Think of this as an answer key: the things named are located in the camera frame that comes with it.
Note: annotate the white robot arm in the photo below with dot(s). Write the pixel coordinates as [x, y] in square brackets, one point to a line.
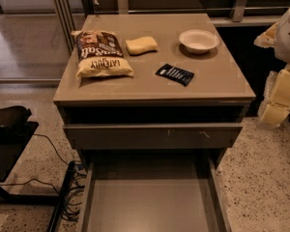
[282, 48]

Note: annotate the black power strip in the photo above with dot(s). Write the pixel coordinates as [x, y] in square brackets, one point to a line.
[61, 198]

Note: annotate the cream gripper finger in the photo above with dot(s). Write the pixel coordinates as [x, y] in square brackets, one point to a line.
[268, 38]
[275, 107]

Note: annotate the black side table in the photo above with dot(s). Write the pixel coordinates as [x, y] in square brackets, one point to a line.
[15, 133]

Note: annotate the brown yellow chip bag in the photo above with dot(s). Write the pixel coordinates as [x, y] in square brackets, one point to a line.
[100, 55]

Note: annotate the dark blue rxbar wrapper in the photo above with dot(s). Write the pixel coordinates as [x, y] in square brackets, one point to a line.
[175, 74]

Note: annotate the open grey middle drawer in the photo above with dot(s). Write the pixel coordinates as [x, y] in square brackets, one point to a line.
[152, 194]

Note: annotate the white paper bowl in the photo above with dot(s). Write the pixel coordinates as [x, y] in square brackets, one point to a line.
[198, 41]

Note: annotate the grey drawer cabinet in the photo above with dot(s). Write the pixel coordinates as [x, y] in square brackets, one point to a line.
[218, 93]

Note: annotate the yellow sponge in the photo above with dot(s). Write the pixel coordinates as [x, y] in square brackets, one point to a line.
[141, 45]

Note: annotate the closed grey top drawer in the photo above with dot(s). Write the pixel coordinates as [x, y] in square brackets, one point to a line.
[152, 136]

